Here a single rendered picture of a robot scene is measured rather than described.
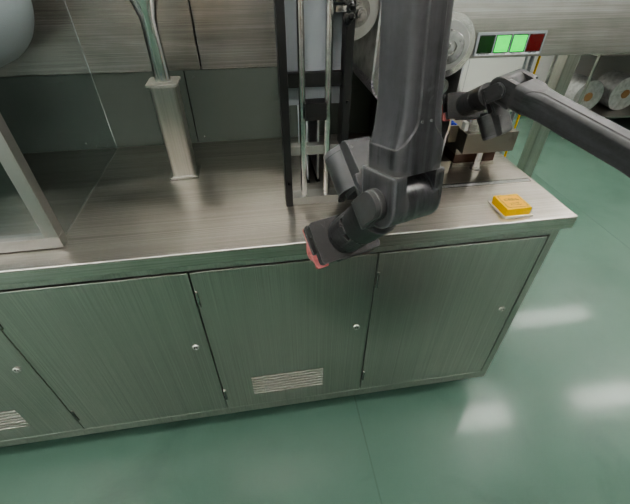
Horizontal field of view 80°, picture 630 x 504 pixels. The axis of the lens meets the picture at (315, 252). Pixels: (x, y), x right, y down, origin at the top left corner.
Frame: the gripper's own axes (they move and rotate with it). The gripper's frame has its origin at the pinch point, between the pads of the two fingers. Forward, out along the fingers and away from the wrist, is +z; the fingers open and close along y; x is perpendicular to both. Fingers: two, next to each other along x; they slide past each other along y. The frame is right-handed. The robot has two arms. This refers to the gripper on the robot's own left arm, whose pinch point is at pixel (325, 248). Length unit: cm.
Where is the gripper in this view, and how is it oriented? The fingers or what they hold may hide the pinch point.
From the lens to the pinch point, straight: 64.8
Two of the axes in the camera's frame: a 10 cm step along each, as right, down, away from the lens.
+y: -8.9, 2.8, -3.7
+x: 3.4, 9.3, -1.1
